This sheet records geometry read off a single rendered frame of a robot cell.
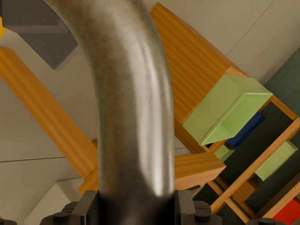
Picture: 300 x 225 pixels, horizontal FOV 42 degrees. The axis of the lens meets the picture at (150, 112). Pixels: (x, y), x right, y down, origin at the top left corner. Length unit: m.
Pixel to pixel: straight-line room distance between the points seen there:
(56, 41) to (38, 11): 0.02
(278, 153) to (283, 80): 1.21
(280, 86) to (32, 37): 6.03
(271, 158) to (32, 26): 5.48
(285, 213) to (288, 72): 2.05
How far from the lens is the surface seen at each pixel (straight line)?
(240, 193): 5.80
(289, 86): 6.20
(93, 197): 0.16
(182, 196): 0.15
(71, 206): 0.16
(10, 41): 1.95
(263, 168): 5.68
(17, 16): 0.22
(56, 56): 0.23
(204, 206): 0.16
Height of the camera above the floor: 1.28
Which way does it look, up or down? 21 degrees down
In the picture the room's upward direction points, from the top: 136 degrees clockwise
